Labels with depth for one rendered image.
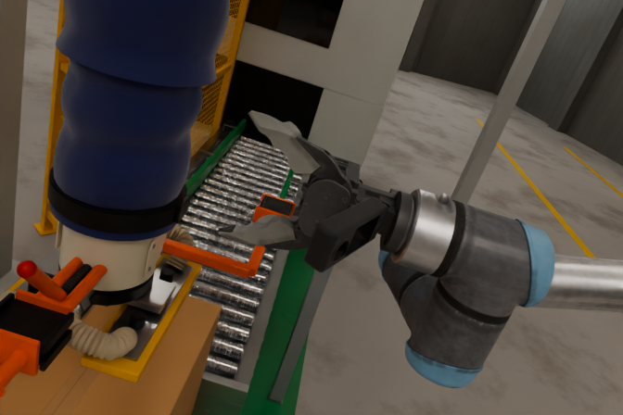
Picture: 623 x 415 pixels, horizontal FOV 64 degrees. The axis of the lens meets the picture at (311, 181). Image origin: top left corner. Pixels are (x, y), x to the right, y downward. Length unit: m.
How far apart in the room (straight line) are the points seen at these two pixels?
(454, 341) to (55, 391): 0.80
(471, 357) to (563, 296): 0.27
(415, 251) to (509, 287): 0.11
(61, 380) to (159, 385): 0.19
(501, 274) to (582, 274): 0.32
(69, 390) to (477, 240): 0.86
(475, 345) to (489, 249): 0.12
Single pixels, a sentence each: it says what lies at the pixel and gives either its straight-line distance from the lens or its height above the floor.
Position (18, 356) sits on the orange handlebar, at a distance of 0.78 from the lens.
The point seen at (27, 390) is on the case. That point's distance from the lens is 1.16.
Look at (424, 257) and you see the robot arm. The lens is 0.55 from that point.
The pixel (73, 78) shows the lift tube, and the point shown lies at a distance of 0.83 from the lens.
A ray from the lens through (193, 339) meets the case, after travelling 1.27.
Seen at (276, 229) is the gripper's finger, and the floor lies 1.54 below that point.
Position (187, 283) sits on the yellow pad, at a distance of 1.10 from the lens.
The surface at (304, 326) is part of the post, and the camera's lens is 2.17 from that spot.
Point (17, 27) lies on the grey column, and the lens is 2.34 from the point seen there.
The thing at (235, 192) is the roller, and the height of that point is 0.53.
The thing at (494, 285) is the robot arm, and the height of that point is 1.57.
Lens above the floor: 1.82
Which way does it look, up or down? 23 degrees down
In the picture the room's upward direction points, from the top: 18 degrees clockwise
